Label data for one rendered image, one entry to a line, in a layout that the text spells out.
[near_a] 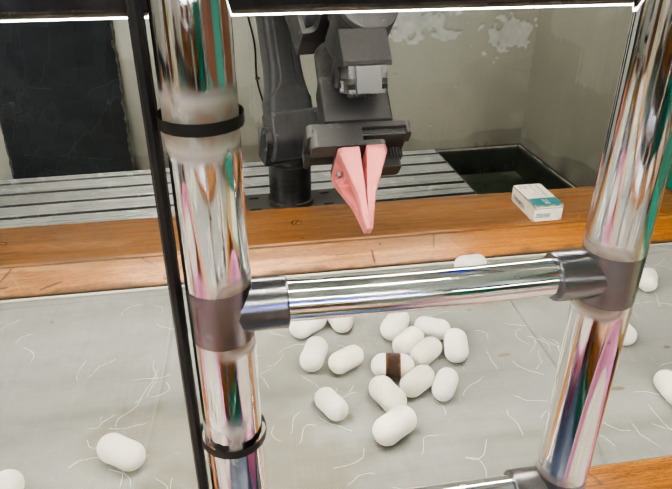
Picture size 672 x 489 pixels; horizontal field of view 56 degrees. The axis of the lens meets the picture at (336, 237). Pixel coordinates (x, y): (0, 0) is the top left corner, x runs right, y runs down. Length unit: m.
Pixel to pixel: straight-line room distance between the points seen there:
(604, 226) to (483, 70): 2.53
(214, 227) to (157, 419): 0.33
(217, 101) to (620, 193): 0.14
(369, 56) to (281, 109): 0.33
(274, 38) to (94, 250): 0.38
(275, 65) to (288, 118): 0.07
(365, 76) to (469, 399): 0.28
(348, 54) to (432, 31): 2.09
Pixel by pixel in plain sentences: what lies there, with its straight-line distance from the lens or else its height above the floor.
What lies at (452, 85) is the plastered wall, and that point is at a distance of 2.73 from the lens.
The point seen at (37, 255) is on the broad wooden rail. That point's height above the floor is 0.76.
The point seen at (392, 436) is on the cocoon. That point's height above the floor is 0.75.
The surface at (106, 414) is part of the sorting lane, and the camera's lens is 0.53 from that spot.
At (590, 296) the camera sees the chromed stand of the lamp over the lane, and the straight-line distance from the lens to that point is 0.26.
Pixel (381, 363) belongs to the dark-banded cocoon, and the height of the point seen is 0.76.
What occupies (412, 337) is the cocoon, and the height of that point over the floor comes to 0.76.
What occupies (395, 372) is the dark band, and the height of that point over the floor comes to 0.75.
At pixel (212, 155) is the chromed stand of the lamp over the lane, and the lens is 0.19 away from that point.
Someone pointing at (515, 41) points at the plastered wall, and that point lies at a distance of 2.79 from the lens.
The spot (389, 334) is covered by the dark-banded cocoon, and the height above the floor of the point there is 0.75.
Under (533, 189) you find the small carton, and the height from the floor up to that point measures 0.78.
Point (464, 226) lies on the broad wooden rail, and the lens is 0.72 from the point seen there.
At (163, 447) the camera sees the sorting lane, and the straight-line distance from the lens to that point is 0.50.
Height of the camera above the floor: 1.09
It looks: 28 degrees down
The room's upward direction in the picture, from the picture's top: straight up
